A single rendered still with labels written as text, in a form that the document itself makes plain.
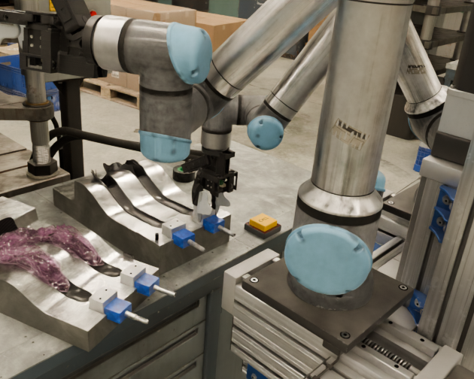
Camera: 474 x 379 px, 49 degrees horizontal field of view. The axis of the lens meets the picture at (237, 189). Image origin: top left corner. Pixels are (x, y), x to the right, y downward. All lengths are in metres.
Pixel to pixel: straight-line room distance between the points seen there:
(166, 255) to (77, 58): 0.68
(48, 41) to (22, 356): 0.65
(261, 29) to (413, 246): 0.52
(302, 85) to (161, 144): 0.46
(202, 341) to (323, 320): 0.80
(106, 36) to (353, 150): 0.36
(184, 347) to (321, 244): 0.95
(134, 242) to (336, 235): 0.81
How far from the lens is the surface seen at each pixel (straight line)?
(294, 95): 1.13
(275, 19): 0.79
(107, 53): 0.75
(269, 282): 0.95
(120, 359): 1.41
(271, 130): 1.12
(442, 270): 0.99
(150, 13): 5.18
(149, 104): 0.74
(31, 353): 1.18
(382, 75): 0.65
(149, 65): 0.72
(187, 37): 0.71
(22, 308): 1.23
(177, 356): 1.58
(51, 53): 0.80
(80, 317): 1.16
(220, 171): 1.31
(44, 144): 1.92
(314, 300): 0.90
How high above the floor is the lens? 1.58
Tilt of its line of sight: 25 degrees down
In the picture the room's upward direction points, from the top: 5 degrees clockwise
